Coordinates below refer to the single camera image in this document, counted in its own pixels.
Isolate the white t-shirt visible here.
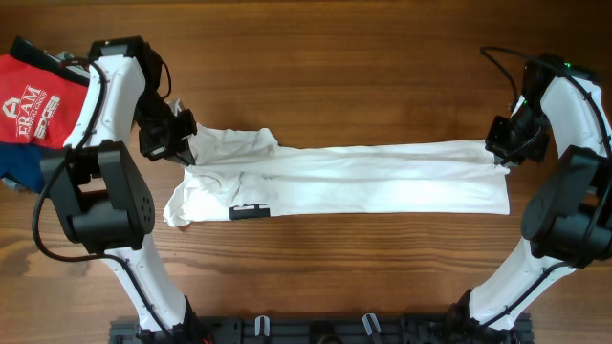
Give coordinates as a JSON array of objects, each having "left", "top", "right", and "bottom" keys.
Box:
[{"left": 164, "top": 126, "right": 510, "bottom": 227}]

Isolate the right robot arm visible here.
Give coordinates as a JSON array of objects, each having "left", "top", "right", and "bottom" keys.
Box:
[{"left": 436, "top": 53, "right": 611, "bottom": 343}]

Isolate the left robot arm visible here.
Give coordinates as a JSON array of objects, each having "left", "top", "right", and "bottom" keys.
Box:
[{"left": 32, "top": 36, "right": 213, "bottom": 343}]

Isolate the navy blue folded garment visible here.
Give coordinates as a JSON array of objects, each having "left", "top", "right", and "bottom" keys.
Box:
[{"left": 0, "top": 140, "right": 61, "bottom": 193}]

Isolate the grey folded garment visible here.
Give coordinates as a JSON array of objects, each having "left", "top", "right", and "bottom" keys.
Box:
[{"left": 56, "top": 52, "right": 76, "bottom": 64}]

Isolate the red folded shirt with logo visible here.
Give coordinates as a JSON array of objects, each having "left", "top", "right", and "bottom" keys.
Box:
[{"left": 0, "top": 54, "right": 87, "bottom": 149}]

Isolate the black folded garment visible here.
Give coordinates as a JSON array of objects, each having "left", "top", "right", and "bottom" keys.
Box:
[{"left": 9, "top": 36, "right": 90, "bottom": 86}]

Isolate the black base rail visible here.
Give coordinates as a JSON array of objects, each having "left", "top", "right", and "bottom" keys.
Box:
[{"left": 108, "top": 312, "right": 536, "bottom": 344}]

